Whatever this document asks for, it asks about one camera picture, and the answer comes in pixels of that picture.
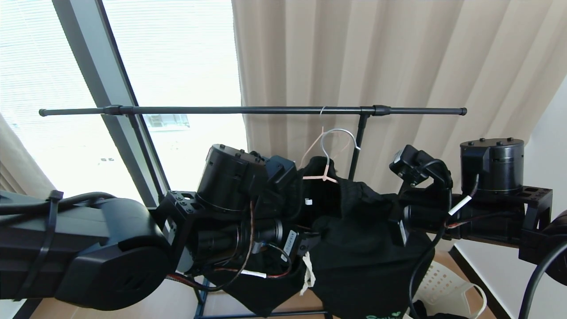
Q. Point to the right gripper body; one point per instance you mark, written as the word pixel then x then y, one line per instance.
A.
pixel 425 217

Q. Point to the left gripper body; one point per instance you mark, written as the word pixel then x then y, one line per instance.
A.
pixel 270 237

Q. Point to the black shorts with white logo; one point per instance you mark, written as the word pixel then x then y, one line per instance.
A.
pixel 363 266

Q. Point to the pink clothes hanger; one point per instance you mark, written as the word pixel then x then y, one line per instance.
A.
pixel 325 177
pixel 311 150

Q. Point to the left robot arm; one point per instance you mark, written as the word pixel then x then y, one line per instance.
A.
pixel 110 248

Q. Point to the white laundry basket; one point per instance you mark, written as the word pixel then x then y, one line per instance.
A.
pixel 447 283

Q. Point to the black clothes rack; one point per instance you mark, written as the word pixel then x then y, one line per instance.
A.
pixel 221 110

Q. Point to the black garment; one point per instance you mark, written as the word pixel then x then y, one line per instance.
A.
pixel 421 310

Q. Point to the window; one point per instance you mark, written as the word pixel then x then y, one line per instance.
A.
pixel 177 53

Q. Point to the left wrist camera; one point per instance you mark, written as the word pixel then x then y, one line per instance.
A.
pixel 279 170

